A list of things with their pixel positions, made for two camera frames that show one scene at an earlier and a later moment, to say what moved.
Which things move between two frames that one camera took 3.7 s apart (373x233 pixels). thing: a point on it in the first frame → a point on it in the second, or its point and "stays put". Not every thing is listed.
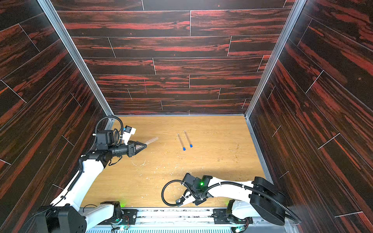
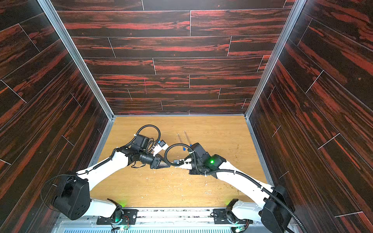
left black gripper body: [129, 149] → [154, 162]
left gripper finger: [141, 144] → [166, 162]
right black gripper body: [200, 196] → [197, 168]
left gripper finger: [140, 150] → [159, 167]
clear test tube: [180, 139] stays put
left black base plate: [128, 217] stays put
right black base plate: [222, 217] stays put
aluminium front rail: [185, 220] stays put
